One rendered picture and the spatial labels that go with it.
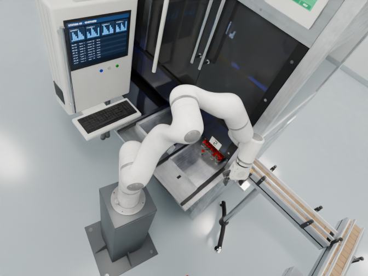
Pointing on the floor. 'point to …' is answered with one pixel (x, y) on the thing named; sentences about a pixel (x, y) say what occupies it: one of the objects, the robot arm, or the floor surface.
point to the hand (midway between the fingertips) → (233, 182)
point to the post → (297, 79)
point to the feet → (222, 227)
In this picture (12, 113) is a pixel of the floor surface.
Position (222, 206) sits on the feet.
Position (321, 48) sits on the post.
